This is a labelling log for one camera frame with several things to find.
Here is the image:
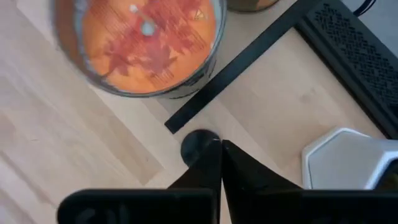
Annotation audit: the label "wooden shelf with black frame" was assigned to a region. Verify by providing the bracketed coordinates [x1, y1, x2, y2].
[0, 0, 313, 135]

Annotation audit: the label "green cactus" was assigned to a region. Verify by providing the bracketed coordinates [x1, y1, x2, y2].
[374, 166, 398, 191]

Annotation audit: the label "black flat keyboard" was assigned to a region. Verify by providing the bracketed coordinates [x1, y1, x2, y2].
[295, 0, 398, 140]

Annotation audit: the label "black candlestick holder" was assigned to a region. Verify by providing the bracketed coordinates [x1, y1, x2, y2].
[180, 128, 222, 168]

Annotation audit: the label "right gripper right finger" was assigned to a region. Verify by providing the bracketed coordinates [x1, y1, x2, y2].
[221, 139, 398, 224]

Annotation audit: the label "white hexagonal plant pot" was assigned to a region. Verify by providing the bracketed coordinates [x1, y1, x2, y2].
[300, 126, 398, 191]

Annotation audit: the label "thin black cable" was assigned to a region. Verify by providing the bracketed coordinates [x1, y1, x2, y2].
[353, 0, 377, 17]

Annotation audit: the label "orange wax candle jar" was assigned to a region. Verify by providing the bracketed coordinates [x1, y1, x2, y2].
[51, 0, 228, 100]

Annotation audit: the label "dark-label red wax candle jar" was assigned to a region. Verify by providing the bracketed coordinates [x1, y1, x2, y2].
[226, 0, 280, 14]

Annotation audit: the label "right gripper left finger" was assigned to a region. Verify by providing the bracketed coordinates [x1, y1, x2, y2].
[57, 139, 223, 224]

